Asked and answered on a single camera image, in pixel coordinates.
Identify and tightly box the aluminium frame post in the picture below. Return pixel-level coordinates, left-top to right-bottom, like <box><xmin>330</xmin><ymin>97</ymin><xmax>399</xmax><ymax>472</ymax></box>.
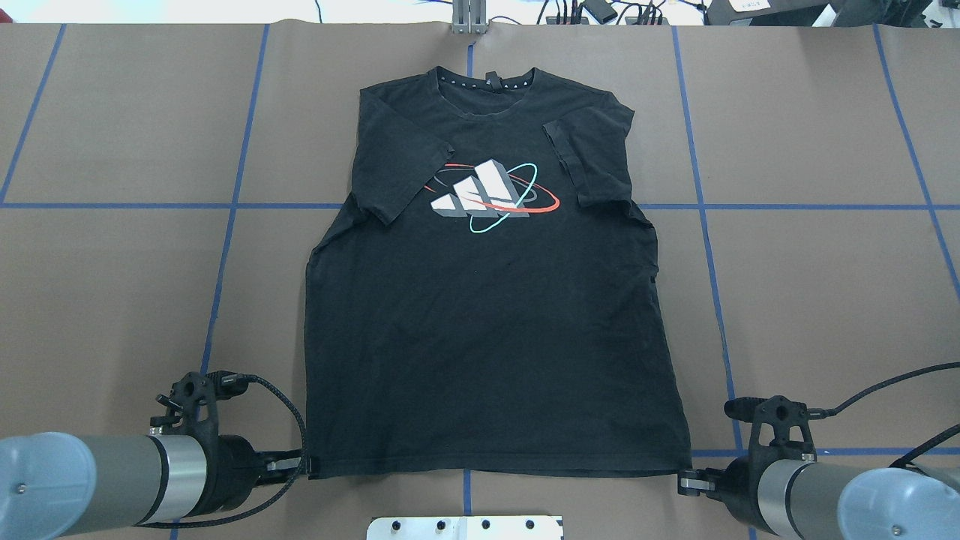
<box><xmin>450</xmin><ymin>0</ymin><xmax>489</xmax><ymax>35</ymax></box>

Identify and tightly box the metal base plate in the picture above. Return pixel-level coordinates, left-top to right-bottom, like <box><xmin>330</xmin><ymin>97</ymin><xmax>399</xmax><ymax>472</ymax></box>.
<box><xmin>365</xmin><ymin>514</ymin><xmax>566</xmax><ymax>539</ymax></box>

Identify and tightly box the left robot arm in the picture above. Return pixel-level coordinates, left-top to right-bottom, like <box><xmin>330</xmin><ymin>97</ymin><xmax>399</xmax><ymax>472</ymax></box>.
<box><xmin>1</xmin><ymin>433</ymin><xmax>303</xmax><ymax>539</ymax></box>

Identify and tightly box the black printer device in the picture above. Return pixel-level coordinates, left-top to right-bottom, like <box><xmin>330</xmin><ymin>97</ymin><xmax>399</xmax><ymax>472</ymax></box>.
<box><xmin>703</xmin><ymin>1</ymin><xmax>844</xmax><ymax>27</ymax></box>

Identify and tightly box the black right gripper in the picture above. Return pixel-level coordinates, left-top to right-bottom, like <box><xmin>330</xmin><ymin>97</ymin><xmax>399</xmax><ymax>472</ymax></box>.
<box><xmin>676</xmin><ymin>457</ymin><xmax>766</xmax><ymax>531</ymax></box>

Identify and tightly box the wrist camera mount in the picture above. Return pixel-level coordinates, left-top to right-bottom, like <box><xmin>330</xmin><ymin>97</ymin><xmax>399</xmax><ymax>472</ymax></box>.
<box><xmin>148</xmin><ymin>371</ymin><xmax>249</xmax><ymax>439</ymax></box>
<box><xmin>724</xmin><ymin>395</ymin><xmax>827</xmax><ymax>462</ymax></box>

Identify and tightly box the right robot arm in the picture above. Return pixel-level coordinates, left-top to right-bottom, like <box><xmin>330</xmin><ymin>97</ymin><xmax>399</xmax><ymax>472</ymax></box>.
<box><xmin>676</xmin><ymin>457</ymin><xmax>959</xmax><ymax>539</ymax></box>

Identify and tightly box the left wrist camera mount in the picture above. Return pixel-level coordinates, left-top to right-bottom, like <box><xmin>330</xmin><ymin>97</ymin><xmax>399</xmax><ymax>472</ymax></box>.
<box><xmin>148</xmin><ymin>371</ymin><xmax>249</xmax><ymax>439</ymax></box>

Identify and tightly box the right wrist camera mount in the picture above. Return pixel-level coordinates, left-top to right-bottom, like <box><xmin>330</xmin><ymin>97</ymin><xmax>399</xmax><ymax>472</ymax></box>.
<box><xmin>724</xmin><ymin>395</ymin><xmax>827</xmax><ymax>462</ymax></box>

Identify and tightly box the black graphic t-shirt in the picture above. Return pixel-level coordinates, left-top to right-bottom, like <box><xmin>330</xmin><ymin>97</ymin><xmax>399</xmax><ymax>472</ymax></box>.
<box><xmin>303</xmin><ymin>66</ymin><xmax>692</xmax><ymax>479</ymax></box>

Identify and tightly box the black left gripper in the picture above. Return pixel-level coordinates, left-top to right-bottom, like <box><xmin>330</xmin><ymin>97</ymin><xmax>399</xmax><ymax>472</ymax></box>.
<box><xmin>196</xmin><ymin>435</ymin><xmax>310</xmax><ymax>516</ymax></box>

